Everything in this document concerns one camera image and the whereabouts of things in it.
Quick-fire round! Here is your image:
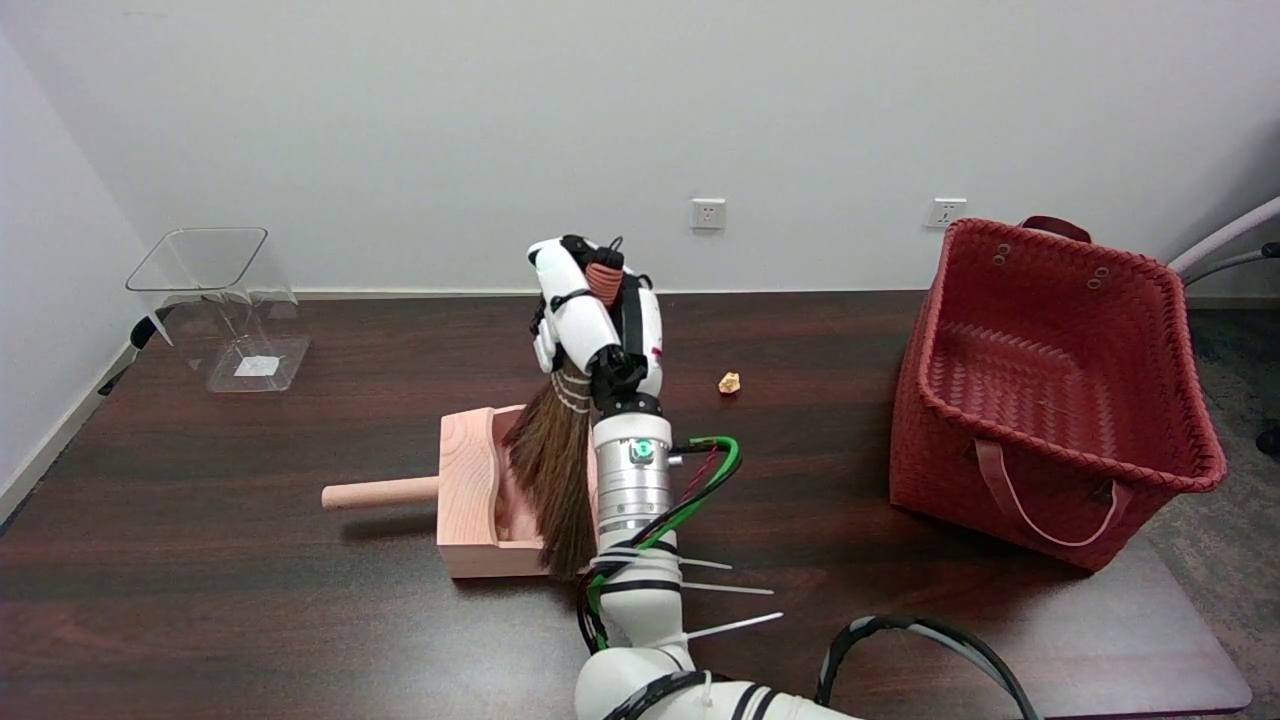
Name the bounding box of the red woven basket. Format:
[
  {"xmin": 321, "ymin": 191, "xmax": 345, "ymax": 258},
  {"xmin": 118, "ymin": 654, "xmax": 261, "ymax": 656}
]
[{"xmin": 888, "ymin": 215, "xmax": 1229, "ymax": 574}]

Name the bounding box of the brown straw hand broom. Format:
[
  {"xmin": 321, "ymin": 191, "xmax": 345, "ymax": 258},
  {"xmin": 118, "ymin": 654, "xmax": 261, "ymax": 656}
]
[{"xmin": 502, "ymin": 250, "xmax": 627, "ymax": 582}]

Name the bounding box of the green robot cable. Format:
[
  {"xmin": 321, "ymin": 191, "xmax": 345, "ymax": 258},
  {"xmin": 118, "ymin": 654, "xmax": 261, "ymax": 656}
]
[{"xmin": 578, "ymin": 435, "xmax": 744, "ymax": 653}]

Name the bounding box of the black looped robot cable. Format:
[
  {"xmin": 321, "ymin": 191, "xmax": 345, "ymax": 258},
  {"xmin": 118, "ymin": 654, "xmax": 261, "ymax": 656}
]
[{"xmin": 815, "ymin": 614, "xmax": 1043, "ymax": 720}]

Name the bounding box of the grey office chair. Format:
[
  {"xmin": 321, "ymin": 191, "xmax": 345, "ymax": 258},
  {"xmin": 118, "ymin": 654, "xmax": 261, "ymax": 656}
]
[{"xmin": 1168, "ymin": 195, "xmax": 1280, "ymax": 459}]

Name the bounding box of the wooden dustpan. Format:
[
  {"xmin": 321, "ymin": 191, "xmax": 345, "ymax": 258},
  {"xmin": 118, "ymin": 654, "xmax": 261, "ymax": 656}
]
[{"xmin": 321, "ymin": 404, "xmax": 601, "ymax": 580}]

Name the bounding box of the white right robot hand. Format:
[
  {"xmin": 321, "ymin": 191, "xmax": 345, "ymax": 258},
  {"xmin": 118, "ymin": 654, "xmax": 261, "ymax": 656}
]
[{"xmin": 527, "ymin": 235, "xmax": 666, "ymax": 417}]

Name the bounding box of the clear plastic container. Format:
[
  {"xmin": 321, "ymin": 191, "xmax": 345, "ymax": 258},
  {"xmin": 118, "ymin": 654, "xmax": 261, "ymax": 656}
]
[{"xmin": 125, "ymin": 227, "xmax": 312, "ymax": 394}]

